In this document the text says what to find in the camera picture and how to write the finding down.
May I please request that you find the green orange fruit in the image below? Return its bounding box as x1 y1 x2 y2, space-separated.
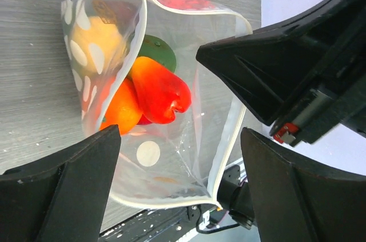
138 34 177 73

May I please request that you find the clear dotted zip bag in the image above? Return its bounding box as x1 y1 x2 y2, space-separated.
61 0 252 209

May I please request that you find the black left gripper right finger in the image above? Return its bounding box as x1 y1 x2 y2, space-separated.
241 128 365 241

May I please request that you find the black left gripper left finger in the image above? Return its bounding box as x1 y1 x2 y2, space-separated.
1 125 121 241

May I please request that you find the yellow lemon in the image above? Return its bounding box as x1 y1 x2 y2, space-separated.
69 15 126 74

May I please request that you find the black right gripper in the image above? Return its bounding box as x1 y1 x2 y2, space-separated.
196 0 365 146

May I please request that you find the red apple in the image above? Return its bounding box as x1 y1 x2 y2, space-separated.
137 114 152 125

